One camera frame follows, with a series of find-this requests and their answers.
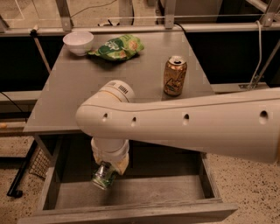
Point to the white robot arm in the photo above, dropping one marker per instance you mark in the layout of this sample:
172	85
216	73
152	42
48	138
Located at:
241	125

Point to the black floor stand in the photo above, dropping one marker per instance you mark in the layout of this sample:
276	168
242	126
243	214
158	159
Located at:
21	163

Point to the metal frame rail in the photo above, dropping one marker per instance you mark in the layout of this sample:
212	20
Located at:
50	17

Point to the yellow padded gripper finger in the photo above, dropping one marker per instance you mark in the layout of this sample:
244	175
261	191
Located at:
97	158
121	166

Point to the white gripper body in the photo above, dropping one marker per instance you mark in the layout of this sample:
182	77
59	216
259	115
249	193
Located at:
110	156

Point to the open grey top drawer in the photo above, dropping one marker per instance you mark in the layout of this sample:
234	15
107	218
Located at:
162	185

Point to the white bowl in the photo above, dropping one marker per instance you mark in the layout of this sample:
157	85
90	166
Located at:
79	42

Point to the gold soda can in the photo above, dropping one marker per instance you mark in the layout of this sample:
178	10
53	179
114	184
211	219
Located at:
174	75

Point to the grey cabinet table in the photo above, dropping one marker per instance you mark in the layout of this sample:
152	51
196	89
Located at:
74	79

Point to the wire mesh basket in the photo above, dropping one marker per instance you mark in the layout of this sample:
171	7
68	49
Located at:
40	165

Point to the green chip bag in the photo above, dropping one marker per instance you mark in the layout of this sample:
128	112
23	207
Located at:
119	49

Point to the green soda can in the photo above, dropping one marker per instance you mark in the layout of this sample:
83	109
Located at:
104	176

